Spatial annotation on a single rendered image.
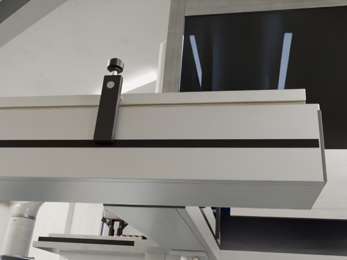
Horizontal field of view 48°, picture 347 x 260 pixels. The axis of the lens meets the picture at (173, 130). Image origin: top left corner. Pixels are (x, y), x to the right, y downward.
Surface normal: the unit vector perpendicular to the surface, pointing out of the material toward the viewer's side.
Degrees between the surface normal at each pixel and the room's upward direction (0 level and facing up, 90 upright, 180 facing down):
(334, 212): 90
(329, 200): 90
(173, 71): 90
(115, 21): 180
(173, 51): 90
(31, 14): 180
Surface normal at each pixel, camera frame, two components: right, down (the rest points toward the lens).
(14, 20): -0.07, 0.91
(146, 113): -0.18, -0.42
